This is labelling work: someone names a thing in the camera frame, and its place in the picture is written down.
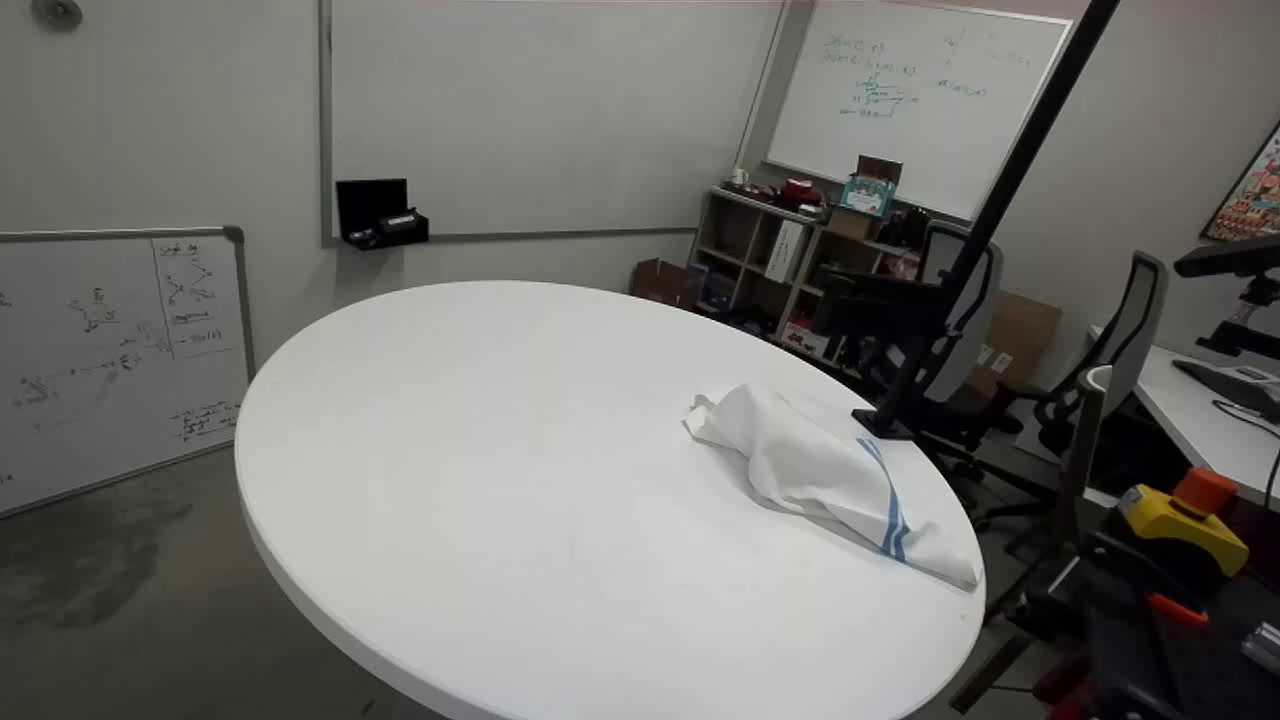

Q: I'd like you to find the white cloth with blue stripes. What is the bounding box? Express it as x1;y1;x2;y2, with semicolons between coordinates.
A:
680;378;988;593

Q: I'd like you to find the black pole stand with clamp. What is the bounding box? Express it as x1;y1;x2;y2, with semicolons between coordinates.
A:
806;0;1122;442

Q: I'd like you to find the small brown box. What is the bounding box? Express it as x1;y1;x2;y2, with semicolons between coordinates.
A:
629;255;703;308

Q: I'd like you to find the black marker holder box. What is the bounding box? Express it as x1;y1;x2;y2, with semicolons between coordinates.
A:
330;177;433;250

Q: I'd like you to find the black mesh office chair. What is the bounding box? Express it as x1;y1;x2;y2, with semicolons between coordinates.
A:
916;216;1058;459

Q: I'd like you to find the whiteboard with green writing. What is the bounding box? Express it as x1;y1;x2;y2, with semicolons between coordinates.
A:
764;0;1076;225

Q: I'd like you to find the flat cardboard box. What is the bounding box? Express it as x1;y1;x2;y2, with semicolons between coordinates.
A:
963;289;1067;405

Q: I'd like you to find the whiteboard with black sketches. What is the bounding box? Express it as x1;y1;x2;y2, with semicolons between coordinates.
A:
0;218;256;517

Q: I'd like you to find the white desk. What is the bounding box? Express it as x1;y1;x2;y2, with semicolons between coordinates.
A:
1093;343;1280;505

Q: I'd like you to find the yellow emergency stop red button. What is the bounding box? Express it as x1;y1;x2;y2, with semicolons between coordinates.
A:
1117;464;1251;581

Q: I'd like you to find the colourful poster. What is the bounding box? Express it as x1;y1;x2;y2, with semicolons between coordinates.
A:
1196;119;1280;249

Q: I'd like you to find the grey frame office chair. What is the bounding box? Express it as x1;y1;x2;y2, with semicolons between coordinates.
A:
1035;249;1177;459

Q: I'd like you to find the orange handled bar clamp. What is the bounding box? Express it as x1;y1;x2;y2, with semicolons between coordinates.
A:
1142;588;1213;636

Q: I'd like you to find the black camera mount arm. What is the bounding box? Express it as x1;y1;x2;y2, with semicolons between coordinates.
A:
1171;235;1280;365

